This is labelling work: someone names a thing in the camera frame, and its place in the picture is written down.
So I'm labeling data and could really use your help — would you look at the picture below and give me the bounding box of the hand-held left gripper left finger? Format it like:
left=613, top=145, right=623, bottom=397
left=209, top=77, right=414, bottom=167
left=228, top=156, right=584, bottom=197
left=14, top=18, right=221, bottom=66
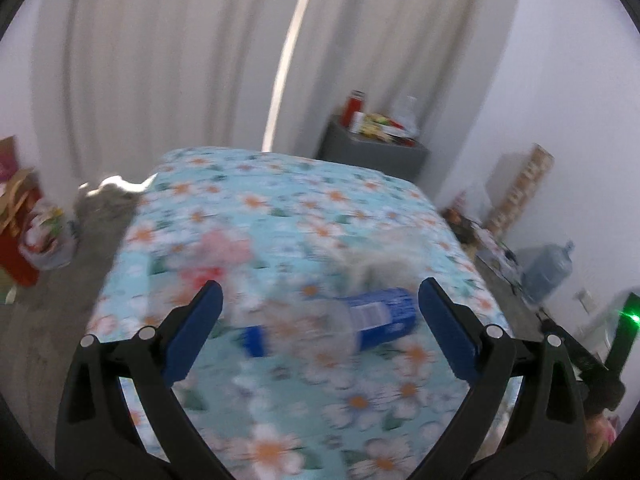
left=56, top=280, right=224, bottom=480

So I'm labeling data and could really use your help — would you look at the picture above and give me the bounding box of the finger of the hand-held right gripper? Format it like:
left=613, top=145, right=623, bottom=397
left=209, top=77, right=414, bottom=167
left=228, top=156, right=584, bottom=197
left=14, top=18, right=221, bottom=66
left=540, top=310, right=611, bottom=381

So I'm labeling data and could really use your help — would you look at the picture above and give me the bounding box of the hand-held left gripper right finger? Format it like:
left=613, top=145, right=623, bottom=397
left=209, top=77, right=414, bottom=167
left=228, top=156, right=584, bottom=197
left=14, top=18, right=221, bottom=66
left=415, top=277, right=587, bottom=480

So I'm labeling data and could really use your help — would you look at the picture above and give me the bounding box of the clear plastic bottle blue label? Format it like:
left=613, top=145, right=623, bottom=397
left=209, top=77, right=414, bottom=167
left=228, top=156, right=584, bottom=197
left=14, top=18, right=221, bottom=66
left=235, top=287, right=418, bottom=361

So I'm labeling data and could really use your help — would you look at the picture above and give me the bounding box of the blue water jug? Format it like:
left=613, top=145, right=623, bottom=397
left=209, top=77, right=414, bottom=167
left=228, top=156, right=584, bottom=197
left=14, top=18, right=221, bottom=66
left=522, top=241, right=576, bottom=306

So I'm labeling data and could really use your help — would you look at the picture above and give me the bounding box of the floral bed sheet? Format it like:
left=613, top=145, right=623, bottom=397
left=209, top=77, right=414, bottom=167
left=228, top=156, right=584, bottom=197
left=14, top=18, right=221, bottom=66
left=85, top=146, right=516, bottom=480

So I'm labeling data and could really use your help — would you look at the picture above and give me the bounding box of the patterned tall box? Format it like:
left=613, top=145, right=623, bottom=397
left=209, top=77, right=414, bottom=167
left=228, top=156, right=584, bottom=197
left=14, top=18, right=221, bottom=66
left=487, top=143, right=555, bottom=236

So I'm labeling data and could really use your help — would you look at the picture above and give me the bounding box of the clear bag of wrappers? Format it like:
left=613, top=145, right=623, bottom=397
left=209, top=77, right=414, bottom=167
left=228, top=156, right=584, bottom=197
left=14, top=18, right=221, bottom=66
left=20, top=202, right=81, bottom=271

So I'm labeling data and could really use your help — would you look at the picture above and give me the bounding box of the grey nightstand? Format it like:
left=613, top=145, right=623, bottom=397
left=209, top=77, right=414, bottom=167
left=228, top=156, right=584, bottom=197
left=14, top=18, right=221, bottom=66
left=316, top=115, right=431, bottom=183

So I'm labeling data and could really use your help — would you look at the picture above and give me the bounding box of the red paper bag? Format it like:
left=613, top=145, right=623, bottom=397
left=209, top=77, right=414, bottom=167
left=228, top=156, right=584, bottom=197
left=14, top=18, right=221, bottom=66
left=0, top=170, right=43, bottom=288

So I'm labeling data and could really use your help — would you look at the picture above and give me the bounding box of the pile of snack packets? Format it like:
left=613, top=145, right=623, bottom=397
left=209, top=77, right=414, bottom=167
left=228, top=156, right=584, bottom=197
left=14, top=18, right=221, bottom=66
left=362, top=112, right=418, bottom=146

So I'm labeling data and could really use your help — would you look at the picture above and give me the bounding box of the white plastic bag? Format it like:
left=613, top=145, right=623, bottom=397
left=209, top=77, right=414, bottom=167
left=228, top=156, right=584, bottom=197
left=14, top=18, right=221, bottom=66
left=392, top=95, right=421, bottom=131

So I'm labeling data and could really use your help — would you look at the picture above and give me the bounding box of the red thermos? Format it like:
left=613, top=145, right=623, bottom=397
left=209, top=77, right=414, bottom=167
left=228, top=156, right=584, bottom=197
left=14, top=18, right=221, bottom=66
left=341, top=90, right=366, bottom=127

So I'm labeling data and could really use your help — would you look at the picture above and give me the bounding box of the white curtain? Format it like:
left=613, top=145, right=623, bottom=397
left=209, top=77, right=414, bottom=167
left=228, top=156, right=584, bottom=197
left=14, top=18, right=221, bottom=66
left=30, top=0, right=301, bottom=196
left=270, top=0, right=526, bottom=186

